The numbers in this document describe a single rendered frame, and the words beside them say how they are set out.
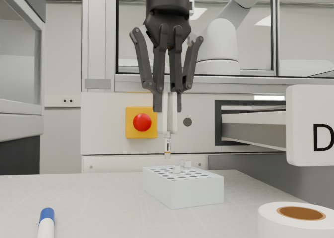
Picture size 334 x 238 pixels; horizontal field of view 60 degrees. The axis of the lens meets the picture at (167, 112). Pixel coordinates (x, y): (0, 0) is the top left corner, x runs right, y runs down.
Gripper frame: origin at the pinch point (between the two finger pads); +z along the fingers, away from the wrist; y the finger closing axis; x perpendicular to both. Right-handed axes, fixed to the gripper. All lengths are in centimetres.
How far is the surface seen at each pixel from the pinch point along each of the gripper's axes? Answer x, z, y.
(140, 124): -14.4, 2.1, 0.2
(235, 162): -15.4, 11.8, -25.2
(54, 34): -365, -112, 10
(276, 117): 9.0, 0.6, -15.3
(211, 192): 9.2, 11.4, -3.1
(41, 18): -118, -51, 22
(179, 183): 9.2, 9.7, 2.0
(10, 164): -86, 19, 32
